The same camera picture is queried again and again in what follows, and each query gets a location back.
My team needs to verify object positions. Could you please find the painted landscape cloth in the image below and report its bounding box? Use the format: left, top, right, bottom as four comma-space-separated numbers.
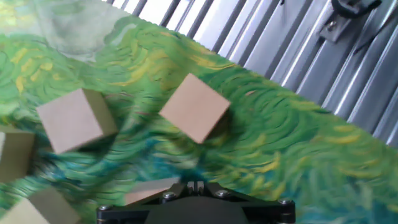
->
0, 0, 398, 224

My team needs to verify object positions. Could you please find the large wooden cube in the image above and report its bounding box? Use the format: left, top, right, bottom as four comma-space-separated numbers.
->
124, 176, 182, 207
0, 126, 35, 184
0, 186, 82, 224
35, 88, 119, 155
158, 73, 231, 145

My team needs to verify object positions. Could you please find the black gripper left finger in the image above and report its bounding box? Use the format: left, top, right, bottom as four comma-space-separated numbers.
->
96, 182, 196, 224

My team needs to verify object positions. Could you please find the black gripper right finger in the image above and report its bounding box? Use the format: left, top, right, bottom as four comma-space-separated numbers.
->
197, 182, 296, 224

